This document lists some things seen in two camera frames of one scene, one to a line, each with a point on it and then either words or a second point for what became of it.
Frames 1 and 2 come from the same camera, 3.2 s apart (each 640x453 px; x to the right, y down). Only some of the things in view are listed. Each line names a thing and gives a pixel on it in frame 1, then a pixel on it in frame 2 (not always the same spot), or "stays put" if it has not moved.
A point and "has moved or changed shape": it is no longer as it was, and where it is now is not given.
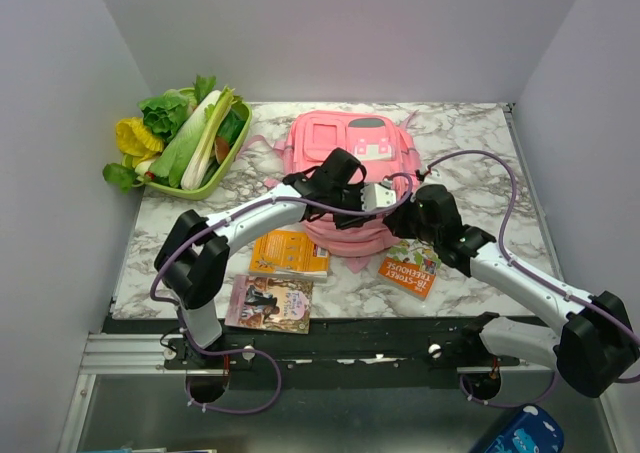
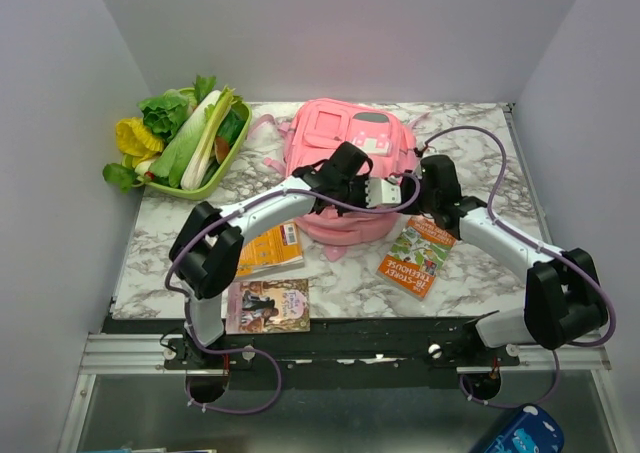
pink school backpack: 387,148 has moved or changed shape
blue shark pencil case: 534,429 stays put
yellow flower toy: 134,139 stays put
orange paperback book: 289,254 has moved or changed shape
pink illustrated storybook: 269,303 stays put
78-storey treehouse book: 410,266 stays put
